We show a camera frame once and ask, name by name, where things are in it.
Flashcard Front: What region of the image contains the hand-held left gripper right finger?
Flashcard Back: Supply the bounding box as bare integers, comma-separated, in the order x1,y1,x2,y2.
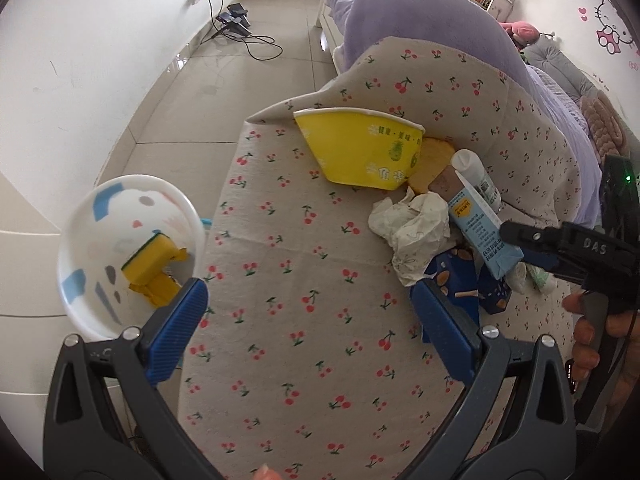
400,277,578,480

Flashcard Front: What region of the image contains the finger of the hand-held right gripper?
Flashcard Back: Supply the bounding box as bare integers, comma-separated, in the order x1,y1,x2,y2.
500,221,563,251
522,247,591,282

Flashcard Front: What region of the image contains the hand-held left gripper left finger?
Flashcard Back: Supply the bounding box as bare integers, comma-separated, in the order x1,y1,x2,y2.
42,277,221,480

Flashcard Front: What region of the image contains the white green wrapper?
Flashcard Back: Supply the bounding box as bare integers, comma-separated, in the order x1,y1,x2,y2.
510,262,556,295

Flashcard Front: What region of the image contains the light blue tube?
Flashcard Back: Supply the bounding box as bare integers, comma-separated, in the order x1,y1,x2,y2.
429,167,525,280

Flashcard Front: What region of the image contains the dark blue snack wrapper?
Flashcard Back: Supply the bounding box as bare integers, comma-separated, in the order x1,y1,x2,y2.
420,247,513,343

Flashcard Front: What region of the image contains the white tube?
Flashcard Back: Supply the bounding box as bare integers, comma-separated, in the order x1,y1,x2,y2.
451,149,502,213

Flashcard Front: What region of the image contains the white tissue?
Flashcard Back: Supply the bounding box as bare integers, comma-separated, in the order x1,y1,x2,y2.
368,187,453,287

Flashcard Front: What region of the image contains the white blue patterned bin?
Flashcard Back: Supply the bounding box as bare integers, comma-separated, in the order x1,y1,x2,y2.
56,174,208,341

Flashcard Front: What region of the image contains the person's right hand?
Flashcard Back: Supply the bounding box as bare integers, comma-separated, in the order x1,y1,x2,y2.
561,292,602,383

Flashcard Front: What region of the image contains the yellow sponge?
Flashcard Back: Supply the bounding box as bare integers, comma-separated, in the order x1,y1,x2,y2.
407,137,457,195

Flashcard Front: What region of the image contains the pink knitted cushion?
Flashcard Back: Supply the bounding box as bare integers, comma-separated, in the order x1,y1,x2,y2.
575,95,633,158

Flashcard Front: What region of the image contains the cherry print blanket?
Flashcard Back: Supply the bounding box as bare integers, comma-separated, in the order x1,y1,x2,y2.
177,36,596,480

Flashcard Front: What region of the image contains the white cabinet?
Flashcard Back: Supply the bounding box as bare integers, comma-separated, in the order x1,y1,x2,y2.
0,170,126,480

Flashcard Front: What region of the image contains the grey pillow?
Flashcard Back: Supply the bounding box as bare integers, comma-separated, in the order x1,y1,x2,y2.
522,35,601,106

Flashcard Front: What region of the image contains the yellow paper bowl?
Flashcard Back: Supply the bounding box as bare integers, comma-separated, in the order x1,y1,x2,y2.
292,107,426,192

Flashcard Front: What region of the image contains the pink plush toy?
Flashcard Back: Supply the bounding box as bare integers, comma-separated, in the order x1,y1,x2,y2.
501,20,541,49

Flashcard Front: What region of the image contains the purple blanket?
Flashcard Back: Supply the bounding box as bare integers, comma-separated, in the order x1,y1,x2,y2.
312,0,606,226

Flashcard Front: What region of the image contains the black floor device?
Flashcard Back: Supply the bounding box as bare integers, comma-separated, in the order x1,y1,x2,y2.
216,4,251,38

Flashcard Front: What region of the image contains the cartoon cat wall decal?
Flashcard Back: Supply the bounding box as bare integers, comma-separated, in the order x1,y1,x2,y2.
567,0,640,73

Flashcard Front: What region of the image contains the white bed frame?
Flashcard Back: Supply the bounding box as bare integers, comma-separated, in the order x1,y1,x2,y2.
317,0,351,76

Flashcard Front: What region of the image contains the black cable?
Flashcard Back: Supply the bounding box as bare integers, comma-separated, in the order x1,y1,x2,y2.
197,0,284,62

